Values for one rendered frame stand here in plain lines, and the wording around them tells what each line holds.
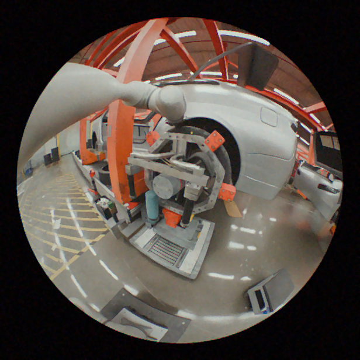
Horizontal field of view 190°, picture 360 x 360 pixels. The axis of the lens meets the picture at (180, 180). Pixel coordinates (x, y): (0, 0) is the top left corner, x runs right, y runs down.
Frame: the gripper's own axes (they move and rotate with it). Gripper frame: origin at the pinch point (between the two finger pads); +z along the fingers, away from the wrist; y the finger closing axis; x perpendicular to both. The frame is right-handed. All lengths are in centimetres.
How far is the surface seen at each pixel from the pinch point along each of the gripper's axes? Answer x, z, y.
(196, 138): -13.1, -17.4, 8.9
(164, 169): -24.0, -30.6, -7.2
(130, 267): -110, -38, -64
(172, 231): -94, 4, -21
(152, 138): -7.1, -5.2, -16.8
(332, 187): -70, -62, 251
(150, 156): -18.3, -25.6, -13.6
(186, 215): -42, -37, -1
